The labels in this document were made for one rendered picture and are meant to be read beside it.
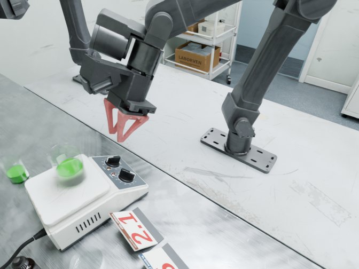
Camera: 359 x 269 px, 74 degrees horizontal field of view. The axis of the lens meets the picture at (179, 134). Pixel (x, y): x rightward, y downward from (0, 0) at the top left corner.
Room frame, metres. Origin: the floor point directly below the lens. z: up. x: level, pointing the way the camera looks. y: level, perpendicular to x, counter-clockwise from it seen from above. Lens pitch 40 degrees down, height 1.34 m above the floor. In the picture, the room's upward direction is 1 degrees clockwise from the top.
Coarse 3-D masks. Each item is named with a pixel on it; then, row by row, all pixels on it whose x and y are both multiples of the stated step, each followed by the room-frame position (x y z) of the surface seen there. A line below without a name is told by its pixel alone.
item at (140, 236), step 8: (120, 216) 0.24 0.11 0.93; (128, 216) 0.25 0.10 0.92; (128, 224) 0.23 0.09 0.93; (136, 224) 0.24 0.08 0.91; (128, 232) 0.21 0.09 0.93; (136, 232) 0.22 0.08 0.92; (144, 232) 0.22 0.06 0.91; (136, 240) 0.20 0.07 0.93; (144, 240) 0.20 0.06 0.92; (152, 240) 0.21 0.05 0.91
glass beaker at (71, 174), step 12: (60, 144) 0.31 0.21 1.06; (72, 144) 0.31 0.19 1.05; (48, 156) 0.28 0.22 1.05; (60, 156) 0.30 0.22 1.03; (72, 156) 0.31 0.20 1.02; (60, 168) 0.26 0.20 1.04; (72, 168) 0.27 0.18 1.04; (84, 168) 0.29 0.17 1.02; (60, 180) 0.26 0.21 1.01; (72, 180) 0.26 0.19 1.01; (84, 180) 0.28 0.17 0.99
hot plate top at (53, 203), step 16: (48, 176) 0.29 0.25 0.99; (96, 176) 0.29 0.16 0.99; (32, 192) 0.25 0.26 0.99; (48, 192) 0.25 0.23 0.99; (64, 192) 0.26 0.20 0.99; (80, 192) 0.26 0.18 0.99; (96, 192) 0.26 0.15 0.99; (48, 208) 0.22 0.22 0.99; (64, 208) 0.22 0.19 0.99; (80, 208) 0.23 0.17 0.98; (48, 224) 0.19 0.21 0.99
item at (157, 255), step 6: (150, 252) 0.18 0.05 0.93; (156, 252) 0.18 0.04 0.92; (162, 252) 0.19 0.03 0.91; (150, 258) 0.17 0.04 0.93; (156, 258) 0.17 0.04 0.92; (162, 258) 0.17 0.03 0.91; (150, 264) 0.16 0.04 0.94; (156, 264) 0.16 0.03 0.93; (162, 264) 0.16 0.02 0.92; (168, 264) 0.17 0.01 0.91
